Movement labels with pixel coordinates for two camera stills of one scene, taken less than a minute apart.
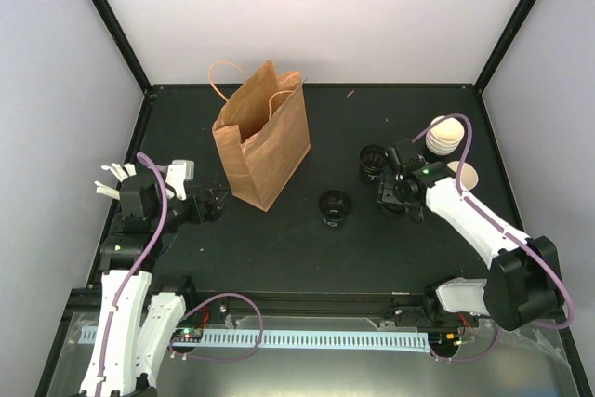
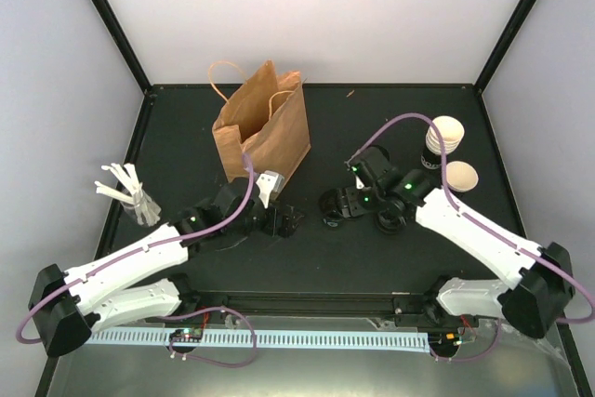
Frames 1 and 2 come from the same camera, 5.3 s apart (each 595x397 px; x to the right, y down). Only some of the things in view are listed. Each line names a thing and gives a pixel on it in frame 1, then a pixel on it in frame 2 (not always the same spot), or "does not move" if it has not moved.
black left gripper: (199, 215) -> (286, 228)
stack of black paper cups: (445, 137) does not move
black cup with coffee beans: (334, 205) does not move
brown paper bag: (263, 129) does not move
